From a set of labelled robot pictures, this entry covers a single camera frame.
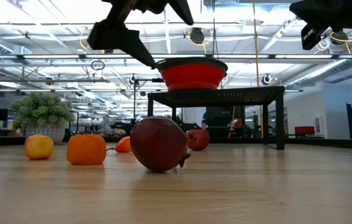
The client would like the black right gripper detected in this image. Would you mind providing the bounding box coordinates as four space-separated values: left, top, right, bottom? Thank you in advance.
289 0 352 50

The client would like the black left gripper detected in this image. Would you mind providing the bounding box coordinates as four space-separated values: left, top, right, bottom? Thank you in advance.
87 0 195 68

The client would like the red collapsible colander bowl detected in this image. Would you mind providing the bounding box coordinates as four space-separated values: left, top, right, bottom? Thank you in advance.
153 56 228 92

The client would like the dark red pomegranate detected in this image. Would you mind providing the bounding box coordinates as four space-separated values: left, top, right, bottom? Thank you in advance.
129 116 192 174

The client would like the small orange-yellow toy fruit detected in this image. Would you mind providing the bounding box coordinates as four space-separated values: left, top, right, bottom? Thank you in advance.
106 136 132 154
24 134 55 161

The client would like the bright red pomegranate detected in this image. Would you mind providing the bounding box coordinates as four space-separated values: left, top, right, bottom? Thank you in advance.
185 128 211 152

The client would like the orange mandarin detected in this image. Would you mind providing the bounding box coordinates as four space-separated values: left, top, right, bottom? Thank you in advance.
66 133 107 166

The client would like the black perforated metal shelf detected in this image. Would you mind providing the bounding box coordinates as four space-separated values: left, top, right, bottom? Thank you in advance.
147 85 285 151

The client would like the person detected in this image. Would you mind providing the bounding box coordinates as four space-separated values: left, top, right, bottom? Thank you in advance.
201 111 210 129

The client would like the black display screen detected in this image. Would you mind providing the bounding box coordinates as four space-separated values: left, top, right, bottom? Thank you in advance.
206 106 245 119

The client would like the potted green succulent plant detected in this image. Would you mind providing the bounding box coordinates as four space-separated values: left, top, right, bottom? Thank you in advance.
9 91 76 146

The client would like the black aluminium table frame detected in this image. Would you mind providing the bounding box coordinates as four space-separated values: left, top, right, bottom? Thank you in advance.
0 136 352 151

